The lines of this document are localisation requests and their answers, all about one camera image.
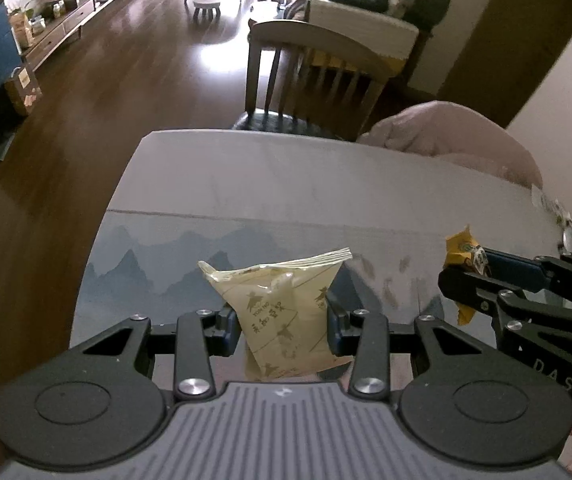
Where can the wooden television cabinet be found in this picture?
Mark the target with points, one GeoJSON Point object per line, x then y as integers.
{"type": "Point", "coordinates": [76, 15]}

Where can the brown paper bag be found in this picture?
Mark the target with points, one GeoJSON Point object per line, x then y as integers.
{"type": "Point", "coordinates": [23, 90]}

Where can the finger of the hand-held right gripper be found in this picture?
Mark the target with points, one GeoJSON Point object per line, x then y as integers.
{"type": "Point", "coordinates": [465, 287]}
{"type": "Point", "coordinates": [515, 270]}

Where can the wooden dining chair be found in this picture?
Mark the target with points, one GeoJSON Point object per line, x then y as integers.
{"type": "Point", "coordinates": [311, 60]}

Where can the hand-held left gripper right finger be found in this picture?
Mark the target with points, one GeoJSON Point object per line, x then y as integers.
{"type": "Point", "coordinates": [336, 327]}

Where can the sofa with white cover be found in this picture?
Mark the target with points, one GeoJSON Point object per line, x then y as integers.
{"type": "Point", "coordinates": [365, 20]}

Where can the small round wooden stool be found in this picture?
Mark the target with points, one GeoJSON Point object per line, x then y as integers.
{"type": "Point", "coordinates": [207, 6]}

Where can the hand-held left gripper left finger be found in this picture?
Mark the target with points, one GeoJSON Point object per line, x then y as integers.
{"type": "Point", "coordinates": [228, 327]}

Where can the pink cloth covered chair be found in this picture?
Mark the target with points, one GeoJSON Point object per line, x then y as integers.
{"type": "Point", "coordinates": [455, 130]}

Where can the cream snack packet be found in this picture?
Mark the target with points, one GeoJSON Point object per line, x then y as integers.
{"type": "Point", "coordinates": [281, 310]}

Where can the clear plastic wrapper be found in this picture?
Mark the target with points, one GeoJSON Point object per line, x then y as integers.
{"type": "Point", "coordinates": [550, 205]}

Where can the yellow snack packet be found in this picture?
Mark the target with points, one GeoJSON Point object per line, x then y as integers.
{"type": "Point", "coordinates": [458, 247]}

